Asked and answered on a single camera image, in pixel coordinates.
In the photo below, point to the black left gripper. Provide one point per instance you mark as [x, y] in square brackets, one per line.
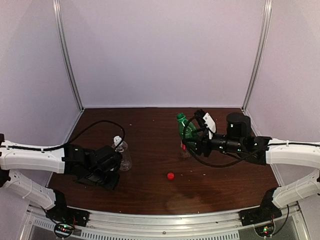
[111, 184]

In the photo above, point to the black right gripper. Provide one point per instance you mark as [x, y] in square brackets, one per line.
[202, 144]

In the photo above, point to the green plastic bottle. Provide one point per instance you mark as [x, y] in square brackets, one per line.
[187, 130]

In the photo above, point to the red label cola bottle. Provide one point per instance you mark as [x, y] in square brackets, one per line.
[184, 153]

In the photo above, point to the clear bottle white cap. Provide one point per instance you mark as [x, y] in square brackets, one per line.
[122, 147]

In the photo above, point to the red bottle cap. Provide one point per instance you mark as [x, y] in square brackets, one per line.
[170, 176]

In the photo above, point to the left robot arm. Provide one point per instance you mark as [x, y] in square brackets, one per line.
[99, 167]

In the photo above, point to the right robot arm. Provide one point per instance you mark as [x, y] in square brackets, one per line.
[239, 143]

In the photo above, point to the left circuit board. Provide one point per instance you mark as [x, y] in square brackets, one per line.
[63, 230]

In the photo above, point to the circuit board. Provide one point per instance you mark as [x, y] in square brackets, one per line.
[63, 230]
[264, 230]

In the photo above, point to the right circuit board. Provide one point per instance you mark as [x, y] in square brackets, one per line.
[264, 230]

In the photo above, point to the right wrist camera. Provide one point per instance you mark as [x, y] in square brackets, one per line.
[206, 123]

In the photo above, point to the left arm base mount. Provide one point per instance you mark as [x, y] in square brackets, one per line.
[71, 216]

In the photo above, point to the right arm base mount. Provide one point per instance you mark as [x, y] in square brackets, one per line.
[258, 215]

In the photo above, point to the right aluminium frame post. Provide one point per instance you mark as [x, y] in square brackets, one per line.
[264, 30]

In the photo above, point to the aluminium frame post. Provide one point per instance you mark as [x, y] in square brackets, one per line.
[65, 53]
[264, 30]

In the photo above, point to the front aluminium rail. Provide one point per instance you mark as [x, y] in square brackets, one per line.
[223, 225]

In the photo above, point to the left aluminium frame post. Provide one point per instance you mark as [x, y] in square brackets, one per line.
[65, 53]

